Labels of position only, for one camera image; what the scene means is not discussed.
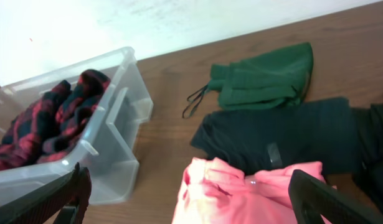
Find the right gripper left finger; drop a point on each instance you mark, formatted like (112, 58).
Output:
(66, 197)

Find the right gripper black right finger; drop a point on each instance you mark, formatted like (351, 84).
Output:
(314, 202)

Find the dark navy garment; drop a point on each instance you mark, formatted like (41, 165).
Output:
(254, 140)

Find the red navy plaid shirt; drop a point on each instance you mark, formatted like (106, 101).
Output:
(49, 129)

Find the clear plastic storage container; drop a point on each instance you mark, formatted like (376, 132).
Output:
(105, 147)

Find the pink folded garment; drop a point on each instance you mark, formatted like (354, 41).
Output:
(215, 192)

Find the dark green folded garment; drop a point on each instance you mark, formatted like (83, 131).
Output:
(274, 79)

